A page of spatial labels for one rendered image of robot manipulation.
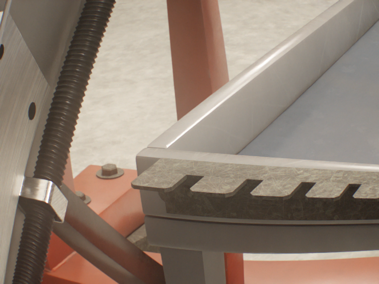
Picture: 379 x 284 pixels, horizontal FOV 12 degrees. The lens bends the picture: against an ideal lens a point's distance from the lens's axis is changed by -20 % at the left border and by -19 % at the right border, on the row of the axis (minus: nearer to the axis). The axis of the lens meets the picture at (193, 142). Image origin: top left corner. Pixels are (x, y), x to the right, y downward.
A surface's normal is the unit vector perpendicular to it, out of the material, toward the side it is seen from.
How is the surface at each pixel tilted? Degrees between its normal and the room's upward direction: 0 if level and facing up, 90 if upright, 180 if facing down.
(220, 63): 90
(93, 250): 137
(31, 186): 40
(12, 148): 90
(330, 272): 0
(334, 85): 0
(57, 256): 90
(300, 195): 90
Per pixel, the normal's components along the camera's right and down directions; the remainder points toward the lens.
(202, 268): -0.05, 0.36
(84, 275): -0.10, -0.93
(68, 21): 0.90, 0.07
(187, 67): -0.43, 0.36
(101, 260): -0.22, 0.92
